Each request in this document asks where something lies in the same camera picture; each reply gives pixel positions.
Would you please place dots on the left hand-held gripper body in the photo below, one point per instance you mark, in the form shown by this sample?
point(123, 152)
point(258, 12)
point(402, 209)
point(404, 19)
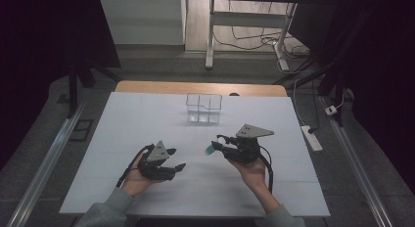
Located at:
point(156, 161)

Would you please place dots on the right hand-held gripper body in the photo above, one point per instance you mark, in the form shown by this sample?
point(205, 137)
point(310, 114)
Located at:
point(244, 150)

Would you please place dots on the small green object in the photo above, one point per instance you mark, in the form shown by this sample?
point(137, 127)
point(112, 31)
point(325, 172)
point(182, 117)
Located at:
point(209, 150)

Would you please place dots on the person's right hand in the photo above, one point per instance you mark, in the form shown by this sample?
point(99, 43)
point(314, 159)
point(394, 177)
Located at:
point(251, 174)

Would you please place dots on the person's left hand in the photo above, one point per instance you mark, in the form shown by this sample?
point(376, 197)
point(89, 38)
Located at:
point(133, 183)

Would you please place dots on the clear acrylic divided organizer box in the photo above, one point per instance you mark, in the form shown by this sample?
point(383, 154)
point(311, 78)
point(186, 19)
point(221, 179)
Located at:
point(204, 108)

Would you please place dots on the small dark round object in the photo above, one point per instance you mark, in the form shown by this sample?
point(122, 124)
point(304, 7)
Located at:
point(234, 94)

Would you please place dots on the wooden table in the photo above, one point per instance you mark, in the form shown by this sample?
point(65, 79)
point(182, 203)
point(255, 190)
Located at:
point(182, 87)

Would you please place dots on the white power strip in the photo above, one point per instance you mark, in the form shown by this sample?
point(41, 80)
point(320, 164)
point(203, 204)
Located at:
point(311, 139)

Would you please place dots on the small white adapter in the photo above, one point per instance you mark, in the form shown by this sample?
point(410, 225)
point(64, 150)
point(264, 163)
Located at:
point(331, 110)

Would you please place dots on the black stand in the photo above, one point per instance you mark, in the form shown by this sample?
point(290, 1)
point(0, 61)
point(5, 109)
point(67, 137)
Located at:
point(73, 86)

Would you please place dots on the white cabinet panel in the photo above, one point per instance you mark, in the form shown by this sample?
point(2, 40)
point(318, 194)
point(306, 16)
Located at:
point(143, 21)

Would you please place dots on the black floor frame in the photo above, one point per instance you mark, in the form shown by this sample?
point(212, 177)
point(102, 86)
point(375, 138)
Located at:
point(81, 130)

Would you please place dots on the metal floor rail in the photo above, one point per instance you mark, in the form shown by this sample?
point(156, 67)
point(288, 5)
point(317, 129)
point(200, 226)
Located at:
point(45, 158)
point(359, 168)

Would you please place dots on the white desk frame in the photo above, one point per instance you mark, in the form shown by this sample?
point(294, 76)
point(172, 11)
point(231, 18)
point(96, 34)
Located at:
point(248, 19)

